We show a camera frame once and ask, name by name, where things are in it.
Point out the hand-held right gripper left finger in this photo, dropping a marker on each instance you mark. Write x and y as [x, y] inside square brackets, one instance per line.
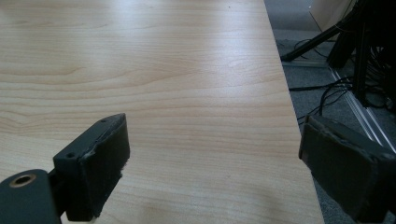
[93, 168]

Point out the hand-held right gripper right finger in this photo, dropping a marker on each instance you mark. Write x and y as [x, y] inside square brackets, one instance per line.
[345, 174]

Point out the black stand leg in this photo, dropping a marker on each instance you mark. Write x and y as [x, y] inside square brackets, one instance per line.
[314, 42]

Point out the beige wooden panel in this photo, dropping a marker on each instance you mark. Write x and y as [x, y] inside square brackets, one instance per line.
[327, 12]

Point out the aluminium floor rail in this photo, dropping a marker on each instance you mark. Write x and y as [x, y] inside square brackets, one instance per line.
[364, 112]

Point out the black metal stand frame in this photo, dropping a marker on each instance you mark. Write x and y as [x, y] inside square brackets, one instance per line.
[362, 46]

